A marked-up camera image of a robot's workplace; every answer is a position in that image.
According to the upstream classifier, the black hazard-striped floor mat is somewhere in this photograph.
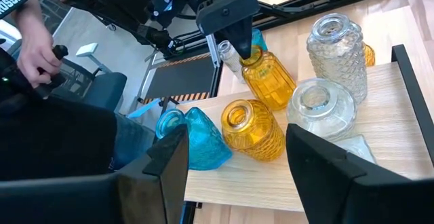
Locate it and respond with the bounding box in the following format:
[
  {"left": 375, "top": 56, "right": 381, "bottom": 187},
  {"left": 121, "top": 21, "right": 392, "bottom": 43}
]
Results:
[{"left": 137, "top": 52, "right": 223, "bottom": 106}]

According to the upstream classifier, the yellow glass bottle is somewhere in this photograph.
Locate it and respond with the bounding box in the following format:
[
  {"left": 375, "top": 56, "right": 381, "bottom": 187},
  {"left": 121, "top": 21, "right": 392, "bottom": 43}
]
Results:
[{"left": 362, "top": 42, "right": 376, "bottom": 68}]

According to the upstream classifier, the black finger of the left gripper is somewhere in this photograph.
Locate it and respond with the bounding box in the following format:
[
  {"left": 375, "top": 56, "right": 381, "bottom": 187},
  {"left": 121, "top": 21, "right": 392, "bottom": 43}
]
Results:
[{"left": 216, "top": 15, "right": 254, "bottom": 60}]

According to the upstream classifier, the black teleoperation handle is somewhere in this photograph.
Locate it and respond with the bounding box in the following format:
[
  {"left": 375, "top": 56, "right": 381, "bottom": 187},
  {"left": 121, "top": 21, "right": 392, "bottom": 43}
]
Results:
[{"left": 36, "top": 44, "right": 69, "bottom": 99}]

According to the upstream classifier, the blue pyramid-shaped glass vase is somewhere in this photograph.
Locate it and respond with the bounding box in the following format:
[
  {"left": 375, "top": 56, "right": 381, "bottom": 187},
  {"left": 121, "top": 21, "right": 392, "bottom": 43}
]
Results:
[{"left": 155, "top": 107, "right": 234, "bottom": 171}]

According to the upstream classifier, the clear tall diamond-pattern glass vase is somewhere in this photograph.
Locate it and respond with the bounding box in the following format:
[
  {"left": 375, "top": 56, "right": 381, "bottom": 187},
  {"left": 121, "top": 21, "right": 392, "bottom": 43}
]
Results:
[{"left": 307, "top": 12, "right": 369, "bottom": 105}]

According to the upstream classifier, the person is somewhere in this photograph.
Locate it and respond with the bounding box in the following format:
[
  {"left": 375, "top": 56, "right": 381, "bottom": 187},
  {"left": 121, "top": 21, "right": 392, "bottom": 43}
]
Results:
[{"left": 0, "top": 47, "right": 157, "bottom": 181}]

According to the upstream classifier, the clear slim ribbed glass bottle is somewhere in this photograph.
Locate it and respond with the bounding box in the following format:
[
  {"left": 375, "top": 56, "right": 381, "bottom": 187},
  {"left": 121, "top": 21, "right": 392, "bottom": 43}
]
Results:
[{"left": 216, "top": 39, "right": 247, "bottom": 84}]

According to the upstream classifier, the clear honeycomb glass jar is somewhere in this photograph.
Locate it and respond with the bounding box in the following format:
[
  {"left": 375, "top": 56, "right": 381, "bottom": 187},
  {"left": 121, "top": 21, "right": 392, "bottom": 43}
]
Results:
[{"left": 286, "top": 77, "right": 357, "bottom": 143}]

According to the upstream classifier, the clear square glass vase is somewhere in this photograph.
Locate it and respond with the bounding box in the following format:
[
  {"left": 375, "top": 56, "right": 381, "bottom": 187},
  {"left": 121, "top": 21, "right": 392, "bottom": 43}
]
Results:
[{"left": 334, "top": 134, "right": 377, "bottom": 166}]

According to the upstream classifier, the blue textured glass bottle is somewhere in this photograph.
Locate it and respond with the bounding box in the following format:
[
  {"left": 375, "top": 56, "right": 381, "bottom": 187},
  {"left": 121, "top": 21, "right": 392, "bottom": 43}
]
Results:
[{"left": 250, "top": 28, "right": 269, "bottom": 52}]

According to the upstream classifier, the yellow honeycomb glass jar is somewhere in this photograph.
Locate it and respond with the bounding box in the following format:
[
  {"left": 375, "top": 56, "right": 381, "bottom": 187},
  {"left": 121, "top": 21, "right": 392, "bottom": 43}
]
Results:
[{"left": 220, "top": 98, "right": 286, "bottom": 162}]

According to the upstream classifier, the black aluminium table frame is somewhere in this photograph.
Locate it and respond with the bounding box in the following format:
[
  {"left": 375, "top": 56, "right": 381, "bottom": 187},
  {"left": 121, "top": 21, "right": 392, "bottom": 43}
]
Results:
[{"left": 162, "top": 0, "right": 434, "bottom": 99}]

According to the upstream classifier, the yellow ribbed glass jar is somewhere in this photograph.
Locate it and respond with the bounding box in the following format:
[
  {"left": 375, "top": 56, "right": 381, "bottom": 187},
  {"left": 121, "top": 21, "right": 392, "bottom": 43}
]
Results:
[{"left": 239, "top": 44, "right": 298, "bottom": 111}]

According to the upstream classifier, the grey office chair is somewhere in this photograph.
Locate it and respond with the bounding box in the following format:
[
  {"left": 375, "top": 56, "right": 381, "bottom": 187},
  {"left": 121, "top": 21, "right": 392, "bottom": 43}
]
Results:
[{"left": 59, "top": 59, "right": 128, "bottom": 113}]

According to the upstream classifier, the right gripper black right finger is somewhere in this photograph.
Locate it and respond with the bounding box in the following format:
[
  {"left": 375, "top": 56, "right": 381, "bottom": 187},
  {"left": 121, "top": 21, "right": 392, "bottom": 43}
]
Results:
[{"left": 285, "top": 123, "right": 434, "bottom": 224}]

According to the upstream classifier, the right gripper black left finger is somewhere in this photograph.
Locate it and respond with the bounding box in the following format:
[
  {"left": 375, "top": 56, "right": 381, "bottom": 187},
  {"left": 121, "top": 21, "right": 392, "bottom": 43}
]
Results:
[{"left": 0, "top": 124, "right": 190, "bottom": 224}]

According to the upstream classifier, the person's hand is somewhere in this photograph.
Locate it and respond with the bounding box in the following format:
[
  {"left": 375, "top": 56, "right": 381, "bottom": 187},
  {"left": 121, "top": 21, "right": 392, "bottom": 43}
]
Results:
[{"left": 16, "top": 13, "right": 64, "bottom": 89}]

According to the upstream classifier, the person's forearm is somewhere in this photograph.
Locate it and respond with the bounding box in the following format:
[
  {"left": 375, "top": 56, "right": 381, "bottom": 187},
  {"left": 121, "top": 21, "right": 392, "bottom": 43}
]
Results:
[{"left": 0, "top": 0, "right": 45, "bottom": 31}]

